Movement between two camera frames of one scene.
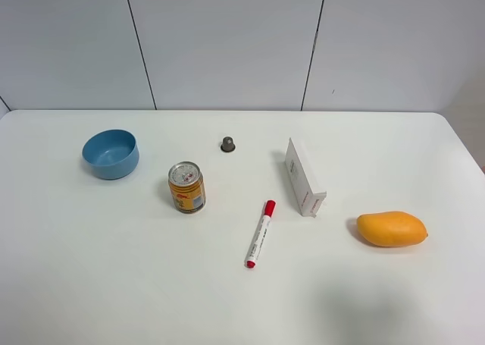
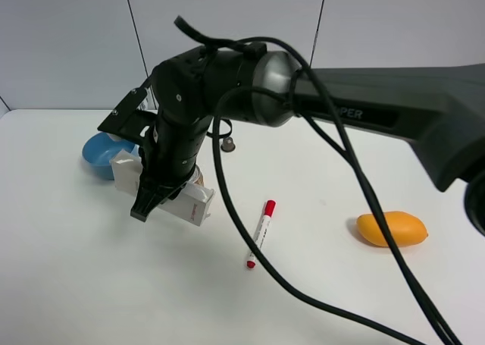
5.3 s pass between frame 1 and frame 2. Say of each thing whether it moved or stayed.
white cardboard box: moved
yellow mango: stayed
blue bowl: stayed
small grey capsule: stayed
